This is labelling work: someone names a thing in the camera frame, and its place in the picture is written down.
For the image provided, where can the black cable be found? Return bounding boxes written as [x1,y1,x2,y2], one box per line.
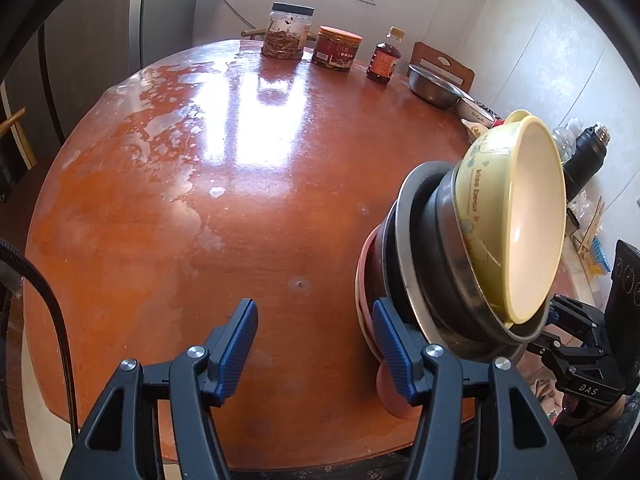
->
[0,237,81,441]

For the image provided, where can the yellow bowl with handle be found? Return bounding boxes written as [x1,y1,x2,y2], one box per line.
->
[454,109,567,325]

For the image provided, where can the white ceramic bowl with food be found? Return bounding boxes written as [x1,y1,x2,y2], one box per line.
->
[456,97,497,129]

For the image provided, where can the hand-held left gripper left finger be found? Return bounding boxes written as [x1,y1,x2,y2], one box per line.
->
[60,298,260,480]

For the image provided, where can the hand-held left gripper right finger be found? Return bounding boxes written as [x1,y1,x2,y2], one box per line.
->
[372,297,578,480]

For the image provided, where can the grey refrigerator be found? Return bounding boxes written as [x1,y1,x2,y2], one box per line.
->
[130,0,201,68]

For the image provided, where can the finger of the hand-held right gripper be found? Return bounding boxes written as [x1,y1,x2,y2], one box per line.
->
[546,296,609,337]
[525,329,602,362]

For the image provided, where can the red tin can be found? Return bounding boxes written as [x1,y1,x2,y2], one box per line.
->
[311,25,363,73]

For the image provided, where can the clear jar with black lid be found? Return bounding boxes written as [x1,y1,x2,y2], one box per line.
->
[261,2,315,61]

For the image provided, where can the shallow steel plate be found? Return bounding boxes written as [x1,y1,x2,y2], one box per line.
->
[375,205,426,341]

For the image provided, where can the black thermos flask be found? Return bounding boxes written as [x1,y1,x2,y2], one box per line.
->
[562,122,612,201]

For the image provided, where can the wooden chair with cutout back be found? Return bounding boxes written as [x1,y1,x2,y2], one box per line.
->
[411,41,475,93]

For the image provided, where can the wide steel bowl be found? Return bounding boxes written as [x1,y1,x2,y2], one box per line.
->
[392,160,531,361]

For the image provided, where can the brown sauce bottle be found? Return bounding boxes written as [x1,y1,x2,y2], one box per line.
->
[366,26,405,85]

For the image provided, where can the blue cupcake liners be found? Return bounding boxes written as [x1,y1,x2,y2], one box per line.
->
[587,237,612,277]

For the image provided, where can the yellow wooden chair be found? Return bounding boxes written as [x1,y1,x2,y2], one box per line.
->
[0,107,38,171]

